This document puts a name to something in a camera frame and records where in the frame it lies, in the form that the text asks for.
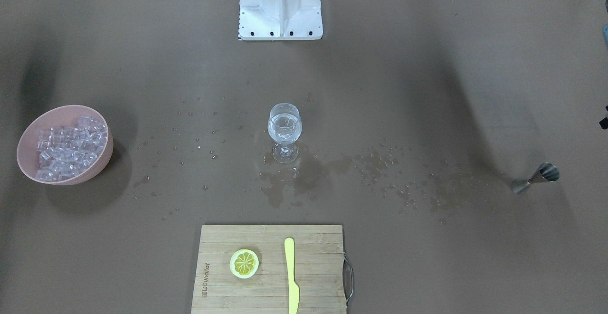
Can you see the clear ice cubes pile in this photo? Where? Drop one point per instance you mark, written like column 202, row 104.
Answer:
column 68, row 151

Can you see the clear ice cube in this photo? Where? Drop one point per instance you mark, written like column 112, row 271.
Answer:
column 285, row 123

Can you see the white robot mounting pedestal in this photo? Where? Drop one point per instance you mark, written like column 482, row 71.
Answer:
column 280, row 20

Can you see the steel cone jigger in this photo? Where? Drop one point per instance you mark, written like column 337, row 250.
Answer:
column 546, row 172

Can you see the yellow plastic knife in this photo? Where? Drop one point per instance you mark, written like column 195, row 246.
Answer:
column 292, row 286

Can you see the bamboo cutting board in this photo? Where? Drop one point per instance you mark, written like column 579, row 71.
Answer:
column 320, row 263

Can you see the pink bowl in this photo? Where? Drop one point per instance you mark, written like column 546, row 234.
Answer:
column 27, row 155

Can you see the clear wine glass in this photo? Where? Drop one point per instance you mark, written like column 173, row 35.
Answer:
column 284, row 149

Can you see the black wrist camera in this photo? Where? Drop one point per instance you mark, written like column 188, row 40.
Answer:
column 604, row 121

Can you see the yellow lemon slice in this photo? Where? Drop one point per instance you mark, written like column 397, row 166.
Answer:
column 244, row 263

